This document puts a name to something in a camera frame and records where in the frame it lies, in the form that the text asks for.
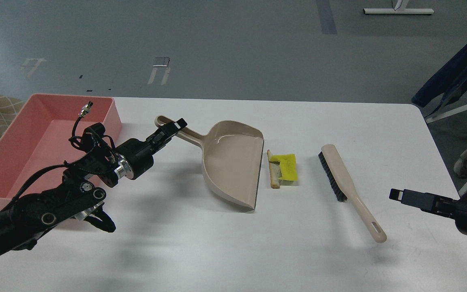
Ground beige hand brush black bristles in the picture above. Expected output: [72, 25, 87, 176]
[318, 144, 387, 243]

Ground beige plastic dustpan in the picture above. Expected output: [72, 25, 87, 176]
[176, 120, 264, 210]

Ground yellow sponge piece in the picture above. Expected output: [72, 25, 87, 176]
[268, 154, 298, 181]

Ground white stand base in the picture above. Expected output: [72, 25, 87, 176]
[363, 0, 435, 15]

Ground pink plastic bin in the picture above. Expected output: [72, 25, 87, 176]
[0, 94, 122, 209]

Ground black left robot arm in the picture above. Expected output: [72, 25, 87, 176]
[0, 101, 187, 256]

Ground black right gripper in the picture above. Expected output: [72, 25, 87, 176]
[389, 189, 467, 235]

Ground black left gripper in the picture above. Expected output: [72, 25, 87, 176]
[116, 118, 187, 180]

